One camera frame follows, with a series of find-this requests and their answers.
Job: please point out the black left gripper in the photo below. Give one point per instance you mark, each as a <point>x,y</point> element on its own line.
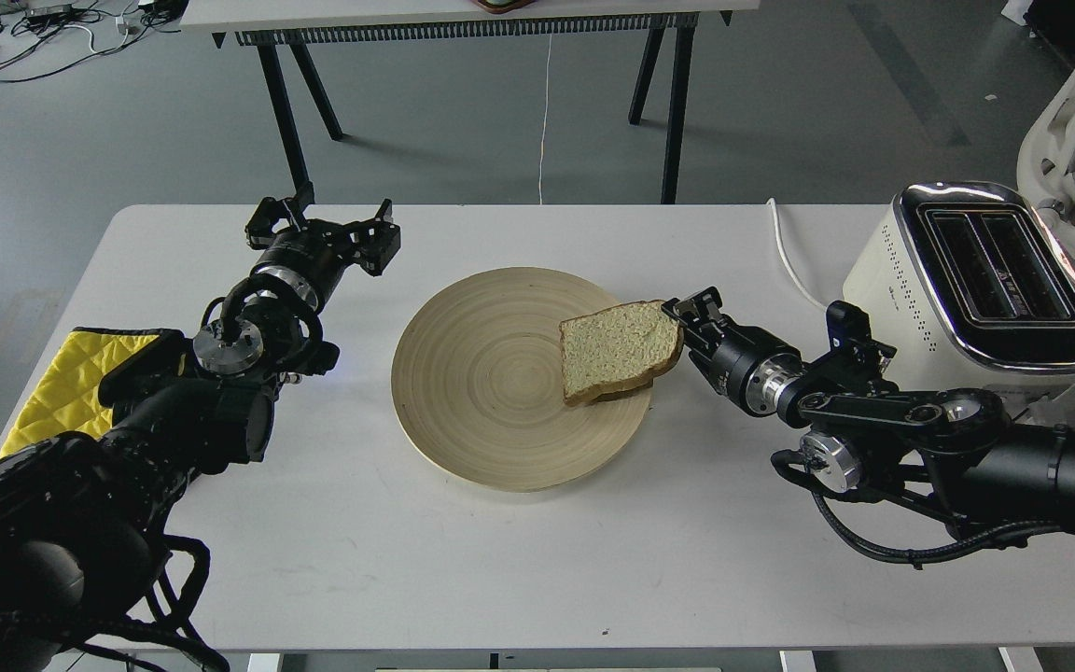
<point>311,256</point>

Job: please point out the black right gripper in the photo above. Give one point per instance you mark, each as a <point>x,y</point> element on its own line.
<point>747,365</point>

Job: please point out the slice of bread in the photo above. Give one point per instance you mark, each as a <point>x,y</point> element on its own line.
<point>617,350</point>

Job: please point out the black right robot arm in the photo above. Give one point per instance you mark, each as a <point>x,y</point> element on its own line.
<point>954,456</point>

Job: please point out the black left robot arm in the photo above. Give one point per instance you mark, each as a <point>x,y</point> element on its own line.
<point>83,548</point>

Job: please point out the cream chrome toaster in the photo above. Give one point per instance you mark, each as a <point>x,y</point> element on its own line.
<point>964,280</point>

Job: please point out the round wooden plate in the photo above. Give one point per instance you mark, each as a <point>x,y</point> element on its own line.
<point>477,383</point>

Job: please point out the yellow quilted cloth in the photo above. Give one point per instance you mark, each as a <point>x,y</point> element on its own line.
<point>66,396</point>

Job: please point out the background table black legs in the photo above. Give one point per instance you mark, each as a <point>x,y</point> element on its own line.
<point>454,64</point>

